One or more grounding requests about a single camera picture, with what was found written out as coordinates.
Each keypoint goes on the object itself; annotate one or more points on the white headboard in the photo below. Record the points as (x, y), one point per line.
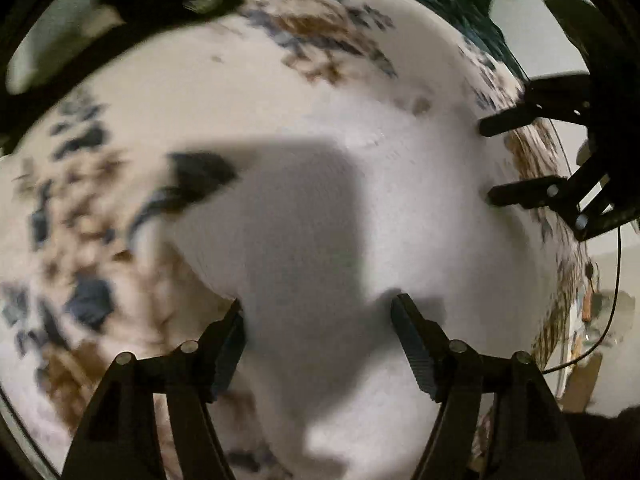
(540, 45)

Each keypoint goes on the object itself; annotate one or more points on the person's legs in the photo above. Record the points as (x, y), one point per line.
(610, 445)

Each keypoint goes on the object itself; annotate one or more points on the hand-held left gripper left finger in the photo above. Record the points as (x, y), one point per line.
(227, 355)

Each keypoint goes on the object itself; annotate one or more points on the white sweater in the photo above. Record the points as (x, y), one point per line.
(310, 235)

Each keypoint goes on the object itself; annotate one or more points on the floral bedsheet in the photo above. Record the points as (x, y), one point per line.
(310, 25)

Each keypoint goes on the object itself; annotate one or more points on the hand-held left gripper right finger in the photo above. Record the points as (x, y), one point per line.
(415, 345)

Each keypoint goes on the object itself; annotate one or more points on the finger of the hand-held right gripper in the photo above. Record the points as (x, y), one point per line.
(505, 120)
(520, 194)

